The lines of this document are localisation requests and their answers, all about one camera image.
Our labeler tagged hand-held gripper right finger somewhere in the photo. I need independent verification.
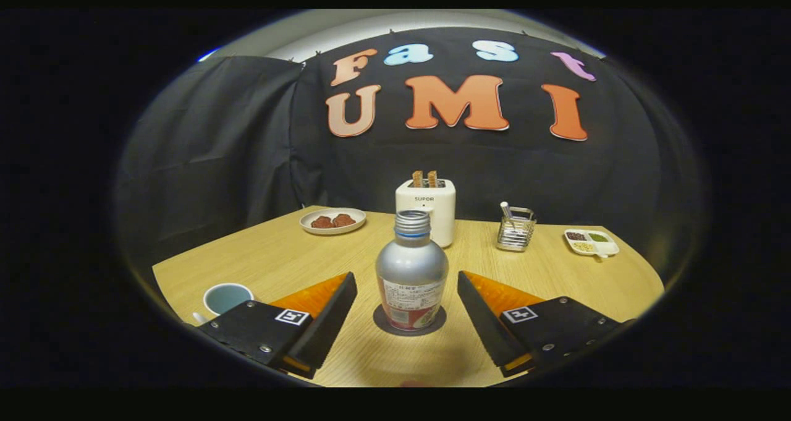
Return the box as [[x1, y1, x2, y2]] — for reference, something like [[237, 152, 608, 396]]
[[457, 271, 622, 378]]

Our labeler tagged wooden table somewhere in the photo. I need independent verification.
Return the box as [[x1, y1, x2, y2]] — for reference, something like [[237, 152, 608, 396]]
[[152, 206, 665, 388]]

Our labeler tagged white cup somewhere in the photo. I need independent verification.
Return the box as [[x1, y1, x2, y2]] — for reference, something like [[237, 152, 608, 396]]
[[193, 283, 255, 326]]

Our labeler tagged white toaster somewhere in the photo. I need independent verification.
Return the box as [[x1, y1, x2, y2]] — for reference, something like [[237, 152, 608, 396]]
[[395, 179, 457, 249]]

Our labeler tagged wire utensil holder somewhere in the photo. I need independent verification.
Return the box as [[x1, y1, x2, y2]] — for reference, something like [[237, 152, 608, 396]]
[[496, 206, 537, 252]]

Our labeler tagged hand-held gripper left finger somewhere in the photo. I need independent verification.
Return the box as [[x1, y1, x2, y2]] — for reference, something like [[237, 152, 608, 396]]
[[198, 271, 358, 380]]

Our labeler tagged dark brown round coaster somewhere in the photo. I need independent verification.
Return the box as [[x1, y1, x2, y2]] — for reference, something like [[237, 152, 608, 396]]
[[373, 304, 447, 337]]

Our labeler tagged white divided dish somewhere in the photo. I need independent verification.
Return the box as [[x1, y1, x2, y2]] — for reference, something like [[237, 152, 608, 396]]
[[564, 228, 620, 259]]

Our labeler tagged silver bottle with label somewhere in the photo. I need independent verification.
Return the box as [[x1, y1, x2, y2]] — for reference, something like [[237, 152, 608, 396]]
[[375, 210, 450, 331]]

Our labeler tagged white round plate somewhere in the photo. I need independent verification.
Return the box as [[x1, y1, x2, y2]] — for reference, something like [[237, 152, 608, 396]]
[[300, 208, 367, 236]]

